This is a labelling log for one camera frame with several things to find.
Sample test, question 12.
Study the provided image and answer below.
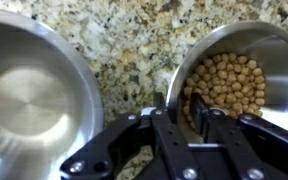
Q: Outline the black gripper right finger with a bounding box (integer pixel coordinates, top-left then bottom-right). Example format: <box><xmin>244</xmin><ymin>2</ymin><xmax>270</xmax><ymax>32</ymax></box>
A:
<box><xmin>188</xmin><ymin>93</ymin><xmax>288</xmax><ymax>180</ymax></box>

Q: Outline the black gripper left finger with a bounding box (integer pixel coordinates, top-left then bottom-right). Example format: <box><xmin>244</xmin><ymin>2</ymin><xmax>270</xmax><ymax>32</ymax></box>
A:
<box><xmin>59</xmin><ymin>92</ymin><xmax>202</xmax><ymax>180</ymax></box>

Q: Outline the pile of chickpeas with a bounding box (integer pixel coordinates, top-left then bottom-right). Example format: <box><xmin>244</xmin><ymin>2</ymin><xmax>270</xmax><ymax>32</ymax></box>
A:
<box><xmin>182</xmin><ymin>52</ymin><xmax>267</xmax><ymax>131</ymax></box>

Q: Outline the stainless steel bowl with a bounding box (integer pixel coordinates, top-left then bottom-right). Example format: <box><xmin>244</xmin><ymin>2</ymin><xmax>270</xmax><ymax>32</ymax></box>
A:
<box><xmin>166</xmin><ymin>20</ymin><xmax>288</xmax><ymax>144</ymax></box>
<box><xmin>0</xmin><ymin>7</ymin><xmax>105</xmax><ymax>180</ymax></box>

